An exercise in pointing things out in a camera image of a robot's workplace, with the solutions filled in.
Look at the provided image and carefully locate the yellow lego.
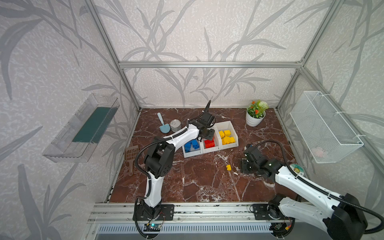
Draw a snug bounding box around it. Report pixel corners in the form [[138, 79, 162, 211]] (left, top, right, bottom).
[[223, 130, 232, 138], [219, 131, 226, 139]]

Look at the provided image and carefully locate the long red lego brick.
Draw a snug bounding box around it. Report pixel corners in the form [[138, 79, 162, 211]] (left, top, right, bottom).
[[204, 140, 216, 149]]

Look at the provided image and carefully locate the blue lego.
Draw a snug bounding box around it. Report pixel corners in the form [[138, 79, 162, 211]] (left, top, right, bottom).
[[192, 140, 200, 150]]

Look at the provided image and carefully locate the blue lego brick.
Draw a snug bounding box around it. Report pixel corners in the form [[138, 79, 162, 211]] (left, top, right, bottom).
[[184, 141, 192, 153]]

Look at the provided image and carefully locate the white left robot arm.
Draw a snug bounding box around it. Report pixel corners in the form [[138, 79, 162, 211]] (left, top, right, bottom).
[[142, 109, 215, 209]]

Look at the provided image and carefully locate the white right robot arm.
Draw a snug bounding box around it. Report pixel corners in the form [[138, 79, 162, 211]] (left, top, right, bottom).
[[242, 144, 368, 240]]

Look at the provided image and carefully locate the white left bin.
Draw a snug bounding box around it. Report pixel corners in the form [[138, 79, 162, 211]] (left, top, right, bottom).
[[182, 139, 203, 158]]

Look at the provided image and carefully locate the white bin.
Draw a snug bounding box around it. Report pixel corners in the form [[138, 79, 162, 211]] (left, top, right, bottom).
[[214, 121, 239, 150], [182, 139, 203, 158], [202, 133, 221, 154]]

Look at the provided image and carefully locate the silver tin can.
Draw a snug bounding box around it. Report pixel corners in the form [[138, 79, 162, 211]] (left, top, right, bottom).
[[170, 119, 182, 133]]

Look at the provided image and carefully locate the white middle bin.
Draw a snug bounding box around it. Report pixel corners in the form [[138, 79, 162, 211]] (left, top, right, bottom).
[[202, 133, 221, 154]]

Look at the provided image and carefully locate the white right bin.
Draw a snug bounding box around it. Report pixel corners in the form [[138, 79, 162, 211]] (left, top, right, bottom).
[[214, 121, 239, 150]]

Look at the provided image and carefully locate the yellow lego brick front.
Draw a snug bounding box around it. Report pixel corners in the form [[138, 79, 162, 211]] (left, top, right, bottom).
[[222, 137, 236, 145]]

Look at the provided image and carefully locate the light blue scoop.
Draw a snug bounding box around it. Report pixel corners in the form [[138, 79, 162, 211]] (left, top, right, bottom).
[[157, 113, 171, 134]]

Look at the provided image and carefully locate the white plant pot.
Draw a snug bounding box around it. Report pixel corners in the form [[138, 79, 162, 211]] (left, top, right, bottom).
[[246, 112, 265, 127]]

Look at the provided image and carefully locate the green artificial plant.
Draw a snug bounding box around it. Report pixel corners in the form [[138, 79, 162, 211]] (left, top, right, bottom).
[[247, 100, 269, 119]]

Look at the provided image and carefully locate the brown slotted scoop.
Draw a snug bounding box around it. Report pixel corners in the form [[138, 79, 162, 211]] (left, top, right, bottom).
[[124, 145, 139, 176]]

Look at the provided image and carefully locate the white wire basket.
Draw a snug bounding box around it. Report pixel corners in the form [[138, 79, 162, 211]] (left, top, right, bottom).
[[290, 91, 364, 164]]

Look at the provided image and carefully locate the clear wall shelf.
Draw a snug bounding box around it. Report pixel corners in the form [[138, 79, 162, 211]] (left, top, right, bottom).
[[43, 94, 120, 163]]

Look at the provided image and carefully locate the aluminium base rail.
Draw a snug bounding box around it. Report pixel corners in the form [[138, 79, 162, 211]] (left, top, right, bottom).
[[87, 202, 294, 238]]

